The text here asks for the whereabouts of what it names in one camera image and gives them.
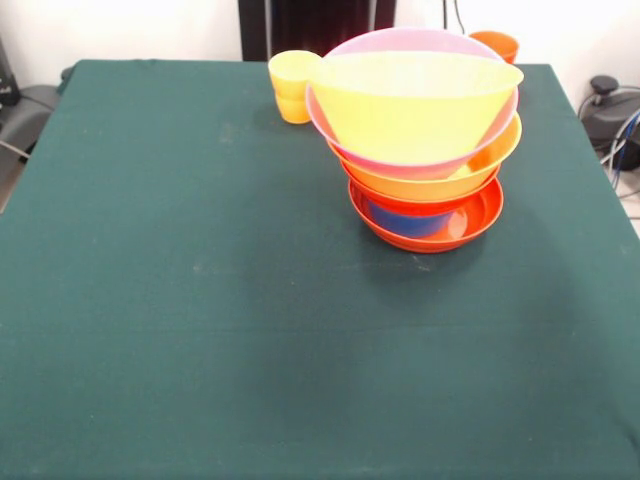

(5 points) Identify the large orange plastic bowl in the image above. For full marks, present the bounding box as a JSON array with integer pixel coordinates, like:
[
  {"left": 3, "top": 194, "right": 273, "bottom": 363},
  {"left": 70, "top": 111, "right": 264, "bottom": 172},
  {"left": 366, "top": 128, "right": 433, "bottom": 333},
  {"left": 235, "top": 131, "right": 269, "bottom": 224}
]
[
  {"left": 323, "top": 112, "right": 523, "bottom": 203},
  {"left": 304, "top": 50, "right": 525, "bottom": 167}
]

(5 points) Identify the red plastic bowl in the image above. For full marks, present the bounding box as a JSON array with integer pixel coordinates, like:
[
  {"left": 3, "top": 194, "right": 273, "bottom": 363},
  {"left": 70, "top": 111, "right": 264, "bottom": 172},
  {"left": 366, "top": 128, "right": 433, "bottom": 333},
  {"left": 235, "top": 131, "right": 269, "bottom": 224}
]
[
  {"left": 348, "top": 177, "right": 505, "bottom": 254},
  {"left": 339, "top": 159, "right": 502, "bottom": 217}
]

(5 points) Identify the tangle of floor cables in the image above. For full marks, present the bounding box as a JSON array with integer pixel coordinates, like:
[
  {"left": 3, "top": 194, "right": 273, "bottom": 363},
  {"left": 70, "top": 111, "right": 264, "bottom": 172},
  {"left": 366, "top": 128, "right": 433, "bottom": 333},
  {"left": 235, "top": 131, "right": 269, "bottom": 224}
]
[{"left": 599, "top": 107, "right": 640, "bottom": 174}]

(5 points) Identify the yellow plastic cup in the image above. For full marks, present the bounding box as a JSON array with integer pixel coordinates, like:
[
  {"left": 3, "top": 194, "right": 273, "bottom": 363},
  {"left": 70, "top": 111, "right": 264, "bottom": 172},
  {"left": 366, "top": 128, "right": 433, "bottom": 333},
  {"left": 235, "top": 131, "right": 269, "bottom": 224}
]
[{"left": 267, "top": 49, "right": 324, "bottom": 125}]

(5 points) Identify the orange plastic cup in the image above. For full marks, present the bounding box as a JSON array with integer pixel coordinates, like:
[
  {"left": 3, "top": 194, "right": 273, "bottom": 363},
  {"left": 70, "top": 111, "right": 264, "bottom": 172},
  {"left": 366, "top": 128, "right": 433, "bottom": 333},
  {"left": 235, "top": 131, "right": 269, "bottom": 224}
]
[{"left": 468, "top": 30, "right": 521, "bottom": 65}]

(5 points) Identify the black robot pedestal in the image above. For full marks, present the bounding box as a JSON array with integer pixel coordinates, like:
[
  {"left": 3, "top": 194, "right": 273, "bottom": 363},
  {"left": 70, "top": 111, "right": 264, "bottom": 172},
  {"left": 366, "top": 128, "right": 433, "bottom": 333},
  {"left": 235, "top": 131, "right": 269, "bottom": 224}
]
[{"left": 238, "top": 0, "right": 397, "bottom": 64}]

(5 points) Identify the light blue translucent bowl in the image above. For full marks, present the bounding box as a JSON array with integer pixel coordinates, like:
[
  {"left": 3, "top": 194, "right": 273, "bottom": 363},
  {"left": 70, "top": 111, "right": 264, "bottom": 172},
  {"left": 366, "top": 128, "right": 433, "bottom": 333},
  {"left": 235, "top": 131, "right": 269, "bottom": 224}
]
[{"left": 367, "top": 199, "right": 457, "bottom": 239}]

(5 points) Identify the black chair base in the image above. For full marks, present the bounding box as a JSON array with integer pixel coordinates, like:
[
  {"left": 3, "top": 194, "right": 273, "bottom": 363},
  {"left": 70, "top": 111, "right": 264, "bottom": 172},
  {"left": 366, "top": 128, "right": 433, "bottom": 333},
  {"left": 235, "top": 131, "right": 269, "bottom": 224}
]
[
  {"left": 0, "top": 67, "right": 74, "bottom": 157},
  {"left": 578, "top": 74, "right": 640, "bottom": 151}
]

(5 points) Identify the dark green tablecloth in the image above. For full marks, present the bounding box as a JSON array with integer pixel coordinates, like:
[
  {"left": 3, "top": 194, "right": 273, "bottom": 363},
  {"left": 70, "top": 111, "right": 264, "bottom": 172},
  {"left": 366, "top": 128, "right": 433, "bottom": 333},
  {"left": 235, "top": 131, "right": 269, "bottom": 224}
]
[{"left": 0, "top": 58, "right": 640, "bottom": 480}]

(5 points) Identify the large pink plastic bowl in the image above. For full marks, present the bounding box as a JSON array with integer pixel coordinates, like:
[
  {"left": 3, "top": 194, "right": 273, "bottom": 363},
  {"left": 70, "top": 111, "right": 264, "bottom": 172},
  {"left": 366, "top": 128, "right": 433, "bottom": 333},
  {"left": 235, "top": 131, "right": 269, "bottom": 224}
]
[{"left": 304, "top": 26, "right": 520, "bottom": 182}]

